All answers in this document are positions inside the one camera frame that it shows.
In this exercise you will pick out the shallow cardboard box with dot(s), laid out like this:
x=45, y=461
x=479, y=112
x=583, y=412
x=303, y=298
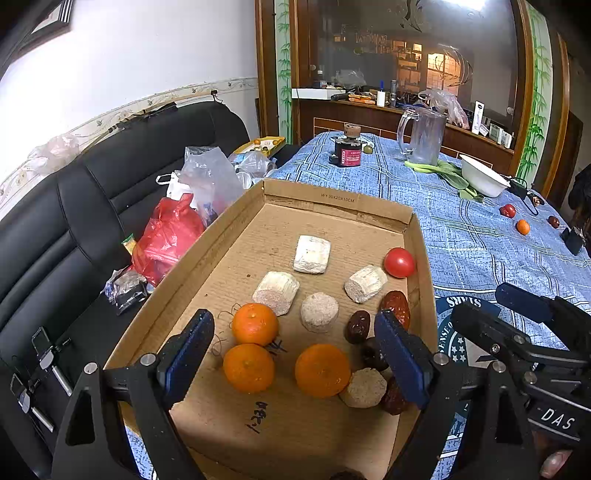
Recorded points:
x=277, y=221

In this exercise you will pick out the clear plastic bag with food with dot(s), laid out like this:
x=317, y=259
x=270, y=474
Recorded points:
x=443, y=104

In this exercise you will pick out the small red tomato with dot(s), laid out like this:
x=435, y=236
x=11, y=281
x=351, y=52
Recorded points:
x=508, y=211

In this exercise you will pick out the wide green bamboo wall sticker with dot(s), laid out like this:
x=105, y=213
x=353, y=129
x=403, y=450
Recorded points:
x=535, y=106

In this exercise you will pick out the white plastic bag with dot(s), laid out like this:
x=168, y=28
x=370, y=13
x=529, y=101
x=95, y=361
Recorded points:
x=168, y=182

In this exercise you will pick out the small brown trinket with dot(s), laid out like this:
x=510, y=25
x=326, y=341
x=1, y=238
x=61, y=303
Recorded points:
x=537, y=201

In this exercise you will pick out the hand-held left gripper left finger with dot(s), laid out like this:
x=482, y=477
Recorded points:
x=184, y=364

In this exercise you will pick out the yellow tray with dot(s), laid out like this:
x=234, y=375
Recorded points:
x=261, y=144

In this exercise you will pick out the wooden counter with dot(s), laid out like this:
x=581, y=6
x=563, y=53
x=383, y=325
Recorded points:
x=369, y=117

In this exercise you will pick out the red date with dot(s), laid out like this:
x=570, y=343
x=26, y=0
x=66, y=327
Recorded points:
x=396, y=307
x=553, y=221
x=358, y=326
x=392, y=401

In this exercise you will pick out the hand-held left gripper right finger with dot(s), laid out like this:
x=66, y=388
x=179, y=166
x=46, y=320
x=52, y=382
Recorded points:
x=401, y=364

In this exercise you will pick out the white bowl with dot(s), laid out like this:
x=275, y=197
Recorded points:
x=484, y=176

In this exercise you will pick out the dark purple passion fruit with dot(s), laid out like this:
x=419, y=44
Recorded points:
x=371, y=353

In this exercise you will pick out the clear plastic pitcher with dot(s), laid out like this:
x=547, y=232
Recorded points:
x=424, y=136

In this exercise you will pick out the green leafy vegetable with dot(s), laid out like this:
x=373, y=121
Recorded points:
x=441, y=170

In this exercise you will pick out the person's right hand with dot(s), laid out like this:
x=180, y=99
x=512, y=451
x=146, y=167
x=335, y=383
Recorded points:
x=556, y=461

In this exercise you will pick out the black jacket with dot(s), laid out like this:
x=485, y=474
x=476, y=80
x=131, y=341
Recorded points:
x=581, y=189

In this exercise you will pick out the blue checkered tablecloth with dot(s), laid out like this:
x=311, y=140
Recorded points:
x=461, y=230

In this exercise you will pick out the large red tomato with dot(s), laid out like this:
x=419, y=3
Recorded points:
x=400, y=262

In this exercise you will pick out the red plastic bag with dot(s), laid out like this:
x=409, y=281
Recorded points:
x=168, y=235

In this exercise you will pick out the narrow green bamboo wall sticker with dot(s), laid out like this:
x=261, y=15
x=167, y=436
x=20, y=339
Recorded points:
x=284, y=69

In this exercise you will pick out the crumpled clear plastic sheet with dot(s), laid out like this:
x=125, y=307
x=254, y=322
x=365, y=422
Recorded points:
x=55, y=150

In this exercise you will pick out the framed wall picture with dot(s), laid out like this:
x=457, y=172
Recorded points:
x=51, y=21

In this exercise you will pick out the crumpled clear plastic bag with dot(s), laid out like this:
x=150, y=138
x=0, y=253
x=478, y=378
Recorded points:
x=256, y=164

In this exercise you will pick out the yellow green packet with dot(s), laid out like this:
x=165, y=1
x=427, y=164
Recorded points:
x=128, y=242

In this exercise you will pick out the black jar with red label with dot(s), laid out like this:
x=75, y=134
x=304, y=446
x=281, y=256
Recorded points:
x=349, y=152

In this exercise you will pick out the orange mandarin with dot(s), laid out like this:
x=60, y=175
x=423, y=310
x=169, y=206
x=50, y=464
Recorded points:
x=248, y=368
x=255, y=323
x=522, y=226
x=322, y=370

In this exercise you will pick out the silver and black packet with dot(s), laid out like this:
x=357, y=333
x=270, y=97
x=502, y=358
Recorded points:
x=125, y=288

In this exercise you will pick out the white bottle with blue cap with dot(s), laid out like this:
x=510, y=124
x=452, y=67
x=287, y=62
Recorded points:
x=381, y=97

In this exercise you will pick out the wooden framed glass partition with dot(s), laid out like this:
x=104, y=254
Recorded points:
x=265, y=69

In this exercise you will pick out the black leather sofa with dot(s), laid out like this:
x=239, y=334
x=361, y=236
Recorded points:
x=69, y=230

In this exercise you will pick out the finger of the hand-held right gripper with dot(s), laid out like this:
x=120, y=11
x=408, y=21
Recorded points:
x=489, y=330
x=524, y=300

